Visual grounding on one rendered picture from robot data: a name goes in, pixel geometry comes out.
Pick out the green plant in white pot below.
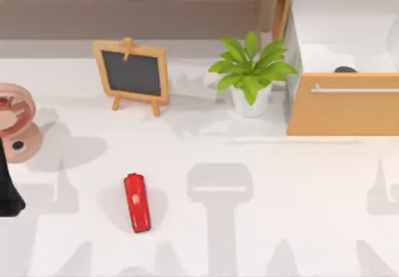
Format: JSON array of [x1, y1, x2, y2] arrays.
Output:
[[207, 31, 299, 119]]

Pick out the wooden framed blackboard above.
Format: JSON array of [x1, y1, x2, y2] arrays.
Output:
[[92, 37, 171, 118]]

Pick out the red stapler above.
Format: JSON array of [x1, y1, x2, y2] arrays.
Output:
[[123, 172, 153, 234]]

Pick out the wooden open shelf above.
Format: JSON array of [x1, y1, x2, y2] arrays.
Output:
[[0, 0, 281, 41]]

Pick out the pale wooden drawer front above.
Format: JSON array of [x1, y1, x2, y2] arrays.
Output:
[[286, 72, 399, 137]]

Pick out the pulled out drawer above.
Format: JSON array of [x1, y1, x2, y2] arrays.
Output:
[[284, 0, 399, 137]]

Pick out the pink desk fan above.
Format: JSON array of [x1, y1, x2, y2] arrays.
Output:
[[0, 82, 44, 164]]

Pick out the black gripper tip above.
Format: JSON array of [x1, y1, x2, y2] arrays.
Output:
[[0, 137, 26, 218]]

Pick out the long metal drawer handle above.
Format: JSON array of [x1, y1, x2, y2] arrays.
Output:
[[310, 84, 399, 94]]

